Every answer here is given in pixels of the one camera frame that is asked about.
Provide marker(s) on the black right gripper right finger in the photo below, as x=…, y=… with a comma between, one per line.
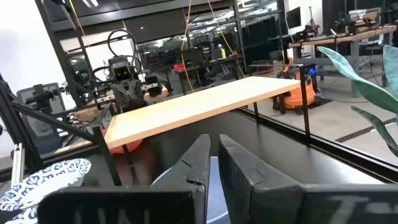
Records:
x=264, y=202

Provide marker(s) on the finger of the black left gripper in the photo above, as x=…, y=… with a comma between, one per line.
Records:
x=153, y=85
x=102, y=97

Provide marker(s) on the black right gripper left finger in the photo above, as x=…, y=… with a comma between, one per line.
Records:
x=174, y=205

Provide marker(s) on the wooden workbench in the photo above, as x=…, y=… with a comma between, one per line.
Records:
x=83, y=114

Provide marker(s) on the wooden board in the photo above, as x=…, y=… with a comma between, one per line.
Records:
x=192, y=109

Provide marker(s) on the grey office chair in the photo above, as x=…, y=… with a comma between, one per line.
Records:
x=43, y=129

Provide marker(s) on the blue patterned white plate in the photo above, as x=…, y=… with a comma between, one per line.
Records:
x=46, y=177

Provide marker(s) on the orange shop vacuum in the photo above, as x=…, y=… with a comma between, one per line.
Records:
x=293, y=97

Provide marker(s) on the green plant in white pot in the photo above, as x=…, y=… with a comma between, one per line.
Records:
x=373, y=93

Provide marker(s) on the wooden desk with grey legs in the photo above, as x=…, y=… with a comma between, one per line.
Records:
x=342, y=39

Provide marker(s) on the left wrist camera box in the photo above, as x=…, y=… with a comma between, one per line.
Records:
x=121, y=71

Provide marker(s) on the silver metal bracket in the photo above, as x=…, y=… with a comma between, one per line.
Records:
x=17, y=165

